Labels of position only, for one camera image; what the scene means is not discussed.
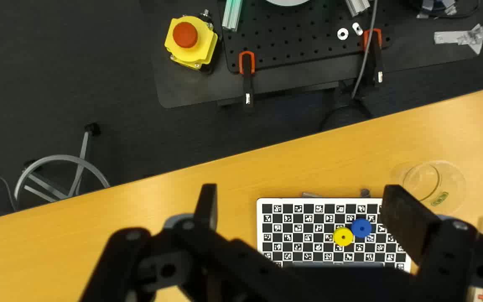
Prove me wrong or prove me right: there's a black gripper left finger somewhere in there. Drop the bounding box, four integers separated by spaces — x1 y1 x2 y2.
79 182 310 302

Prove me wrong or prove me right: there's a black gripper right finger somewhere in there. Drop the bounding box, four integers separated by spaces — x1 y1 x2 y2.
381 182 483 302

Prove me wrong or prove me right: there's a clear plastic cup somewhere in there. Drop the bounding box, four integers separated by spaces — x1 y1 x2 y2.
394 159 468 214

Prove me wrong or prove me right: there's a black white marker checkerboard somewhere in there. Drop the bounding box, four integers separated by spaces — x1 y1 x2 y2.
255 194 414 273

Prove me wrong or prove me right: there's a black office chair gray base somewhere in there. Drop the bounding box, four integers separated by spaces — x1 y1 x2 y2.
13 122 112 204

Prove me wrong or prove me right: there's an orange black clamp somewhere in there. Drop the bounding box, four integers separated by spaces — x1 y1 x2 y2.
236 48 258 107
362 26 386 85

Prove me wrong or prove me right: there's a yellow red emergency stop button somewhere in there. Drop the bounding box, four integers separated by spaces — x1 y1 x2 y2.
163 13 220 71

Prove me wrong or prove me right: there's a black perforated breadboard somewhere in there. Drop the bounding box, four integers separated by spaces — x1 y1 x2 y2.
218 0 397 73

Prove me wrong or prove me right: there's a clear tape strip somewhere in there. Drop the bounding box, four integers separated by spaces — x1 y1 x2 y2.
433 21 483 56

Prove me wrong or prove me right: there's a silver aluminium extrusion piece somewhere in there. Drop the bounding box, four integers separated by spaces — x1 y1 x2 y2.
221 0 246 31

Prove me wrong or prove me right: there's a dark gray base plate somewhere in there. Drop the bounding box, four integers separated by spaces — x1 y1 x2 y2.
139 0 483 108

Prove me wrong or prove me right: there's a gray cable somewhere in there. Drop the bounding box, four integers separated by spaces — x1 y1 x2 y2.
350 0 381 100

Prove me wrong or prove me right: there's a gray metal bracket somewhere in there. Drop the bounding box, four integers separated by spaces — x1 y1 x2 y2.
344 0 372 16

